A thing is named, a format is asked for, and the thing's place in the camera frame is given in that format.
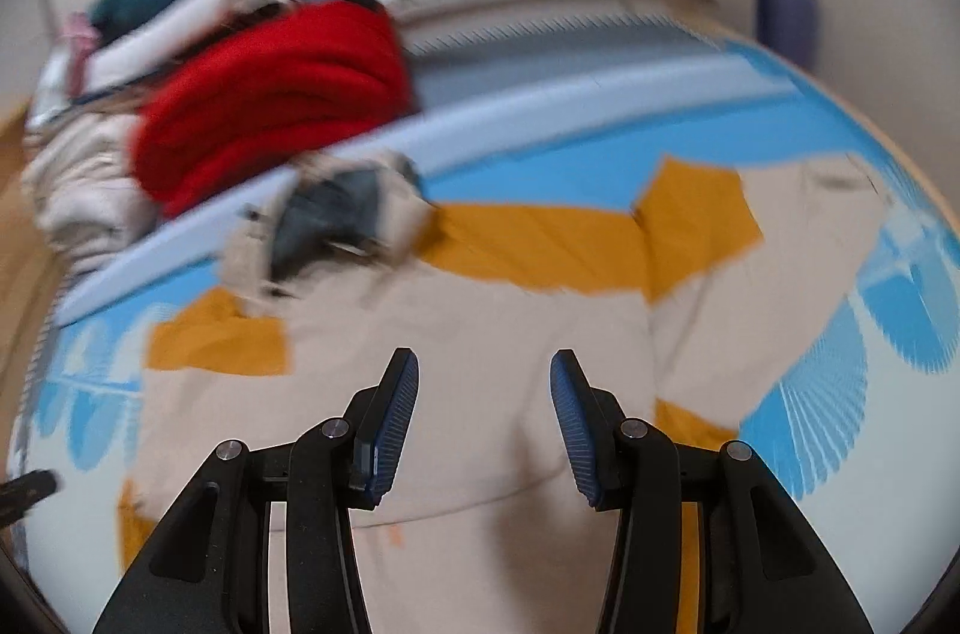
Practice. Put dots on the grey bed cover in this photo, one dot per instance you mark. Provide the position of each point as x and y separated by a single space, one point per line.
540 49

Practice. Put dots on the white folded garment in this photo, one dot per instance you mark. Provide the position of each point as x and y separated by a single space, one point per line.
187 15

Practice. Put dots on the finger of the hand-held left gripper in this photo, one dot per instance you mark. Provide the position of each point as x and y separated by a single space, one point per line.
30 490

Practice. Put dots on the purple box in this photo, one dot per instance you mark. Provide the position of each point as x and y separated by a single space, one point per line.
786 19

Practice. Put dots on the red knit sweater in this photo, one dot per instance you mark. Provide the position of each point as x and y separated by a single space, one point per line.
277 94

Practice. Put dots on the blue patterned bed sheet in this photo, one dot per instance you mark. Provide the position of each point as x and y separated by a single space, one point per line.
570 173

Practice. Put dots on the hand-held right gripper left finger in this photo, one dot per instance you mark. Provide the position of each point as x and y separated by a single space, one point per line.
396 424

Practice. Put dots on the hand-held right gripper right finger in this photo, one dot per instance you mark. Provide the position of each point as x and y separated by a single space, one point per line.
574 431

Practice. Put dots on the white fleece garment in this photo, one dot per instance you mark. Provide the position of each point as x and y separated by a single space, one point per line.
82 191

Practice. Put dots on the beige and yellow garment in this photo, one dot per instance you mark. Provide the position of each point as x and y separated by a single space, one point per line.
480 319

